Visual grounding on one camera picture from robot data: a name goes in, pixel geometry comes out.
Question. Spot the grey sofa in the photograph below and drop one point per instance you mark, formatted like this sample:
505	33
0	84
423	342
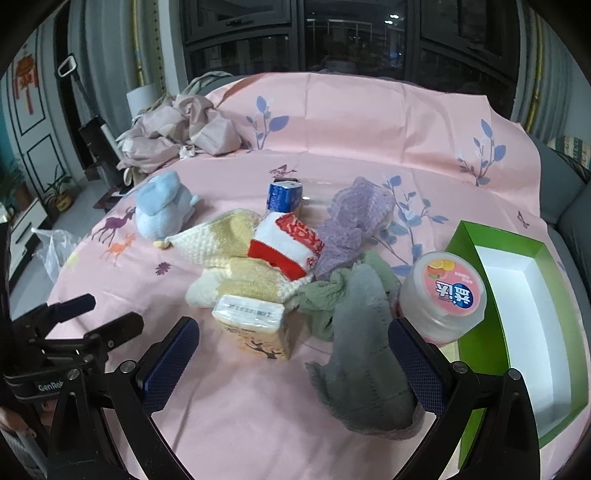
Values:
565	207

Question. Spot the green cloth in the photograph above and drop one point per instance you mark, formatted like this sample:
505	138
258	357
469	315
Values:
317	300

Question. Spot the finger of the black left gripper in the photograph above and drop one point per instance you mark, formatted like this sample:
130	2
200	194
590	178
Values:
64	311
104	339

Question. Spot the purple knit cloth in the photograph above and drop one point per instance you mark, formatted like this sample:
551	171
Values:
354	215

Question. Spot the pink jelly jar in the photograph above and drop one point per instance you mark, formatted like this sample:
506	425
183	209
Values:
443	297

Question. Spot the glass bottle steel lid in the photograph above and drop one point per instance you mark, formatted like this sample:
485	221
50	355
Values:
317	196

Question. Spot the white plastic bag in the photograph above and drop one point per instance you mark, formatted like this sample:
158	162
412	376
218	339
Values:
56	248

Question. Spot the light blue plush toy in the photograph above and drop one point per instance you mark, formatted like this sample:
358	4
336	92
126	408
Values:
162	206

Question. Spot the black stand with handle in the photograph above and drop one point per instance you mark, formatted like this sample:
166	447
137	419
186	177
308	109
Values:
95	132

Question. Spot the potted plant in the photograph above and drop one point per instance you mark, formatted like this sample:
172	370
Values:
58	194

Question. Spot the crumpled beige cloth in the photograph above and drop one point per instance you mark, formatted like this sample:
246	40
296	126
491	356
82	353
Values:
183	122

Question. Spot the pink printed bed sheet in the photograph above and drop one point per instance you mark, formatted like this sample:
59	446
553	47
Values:
240	411

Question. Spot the blue Tempo tissue pack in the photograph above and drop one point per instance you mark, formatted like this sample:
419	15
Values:
284	196

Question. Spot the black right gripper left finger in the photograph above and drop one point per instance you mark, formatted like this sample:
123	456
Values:
82	446

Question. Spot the cream yellow knit scarf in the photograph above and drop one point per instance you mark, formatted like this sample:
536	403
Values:
219	246

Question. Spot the green white box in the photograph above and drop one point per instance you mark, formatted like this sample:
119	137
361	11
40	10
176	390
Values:
533	324

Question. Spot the yellow tissue pack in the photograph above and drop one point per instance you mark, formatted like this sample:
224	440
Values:
263	327

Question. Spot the grey knit towel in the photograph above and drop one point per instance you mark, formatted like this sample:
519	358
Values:
363	385

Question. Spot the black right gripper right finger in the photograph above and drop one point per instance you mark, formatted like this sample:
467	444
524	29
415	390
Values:
505	445

